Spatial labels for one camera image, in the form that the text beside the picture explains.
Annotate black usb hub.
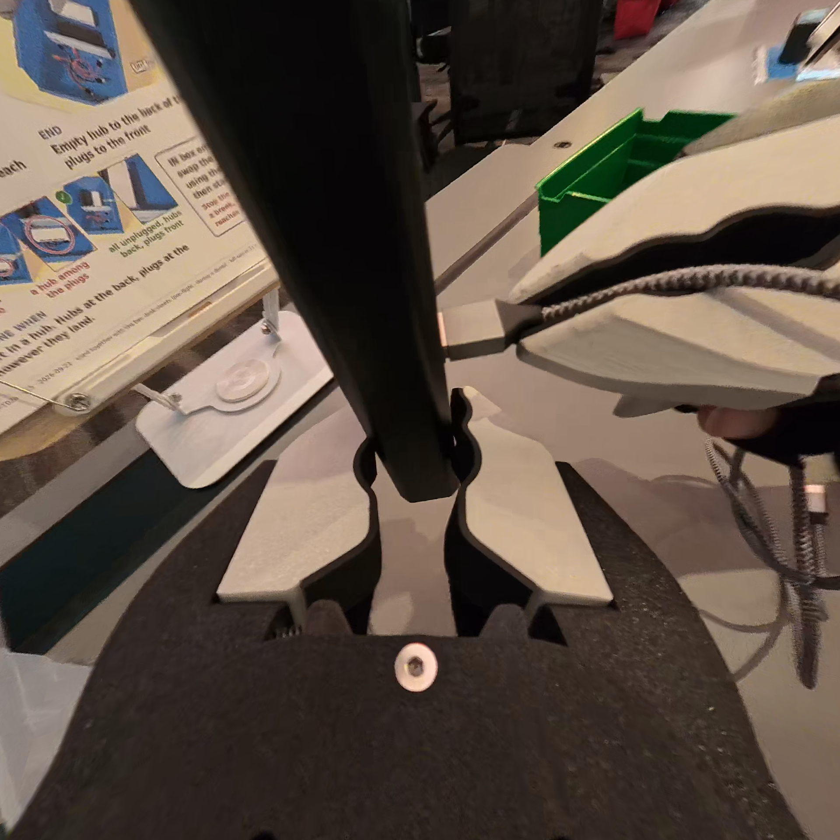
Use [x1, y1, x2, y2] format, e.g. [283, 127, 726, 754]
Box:
[128, 0, 460, 503]

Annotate red bag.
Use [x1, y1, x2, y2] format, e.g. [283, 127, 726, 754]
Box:
[613, 0, 664, 40]

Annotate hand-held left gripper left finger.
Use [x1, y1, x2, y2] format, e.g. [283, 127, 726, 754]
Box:
[215, 436, 383, 627]

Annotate grey braided usb cable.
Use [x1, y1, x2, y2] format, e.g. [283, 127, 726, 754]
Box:
[438, 262, 840, 690]

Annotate blue box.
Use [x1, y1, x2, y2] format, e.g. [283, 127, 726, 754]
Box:
[764, 13, 840, 83]

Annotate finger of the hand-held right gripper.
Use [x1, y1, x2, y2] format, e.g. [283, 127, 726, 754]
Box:
[516, 285, 840, 421]
[507, 84, 840, 308]

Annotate green plastic bin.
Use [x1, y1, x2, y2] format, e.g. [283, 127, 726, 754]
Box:
[536, 108, 736, 258]

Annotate printed instruction poster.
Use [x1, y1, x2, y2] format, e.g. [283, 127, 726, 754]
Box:
[0, 0, 280, 437]

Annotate black office chair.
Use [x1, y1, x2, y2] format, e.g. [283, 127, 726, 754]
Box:
[453, 0, 601, 145]

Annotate white metal document stand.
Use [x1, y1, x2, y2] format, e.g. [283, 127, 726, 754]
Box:
[131, 289, 336, 490]

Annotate person's right hand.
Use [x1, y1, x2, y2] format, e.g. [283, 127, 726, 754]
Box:
[696, 394, 840, 468]

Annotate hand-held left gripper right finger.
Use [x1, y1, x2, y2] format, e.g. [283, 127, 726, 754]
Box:
[444, 386, 616, 634]

